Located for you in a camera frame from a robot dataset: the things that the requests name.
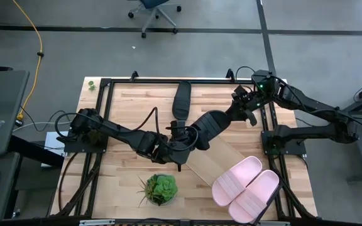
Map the white flat box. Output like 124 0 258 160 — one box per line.
41 131 72 169

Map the pink striped slide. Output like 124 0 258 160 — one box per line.
228 169 281 224
211 156 263 207

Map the black table frame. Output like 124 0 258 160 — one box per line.
50 70 317 226

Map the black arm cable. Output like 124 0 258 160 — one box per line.
129 106 162 136
235 65 258 82
53 109 88 139

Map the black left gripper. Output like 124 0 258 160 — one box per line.
165 121 198 164

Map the white geometric planter pot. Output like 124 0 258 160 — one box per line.
145 173 179 207

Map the wooden shelf black metal frame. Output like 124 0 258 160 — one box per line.
184 134 285 226

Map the office chair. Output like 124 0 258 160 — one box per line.
127 0 182 39

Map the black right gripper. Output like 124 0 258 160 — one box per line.
225 84 265 127

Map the green succulent plant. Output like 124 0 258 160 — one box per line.
136 174 179 207

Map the yellow floor cable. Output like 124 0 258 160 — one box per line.
11 0 44 122

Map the black striped slide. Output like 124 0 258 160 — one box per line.
192 110 233 151
172 80 192 122

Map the grey cable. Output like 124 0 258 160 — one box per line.
13 120 72 133

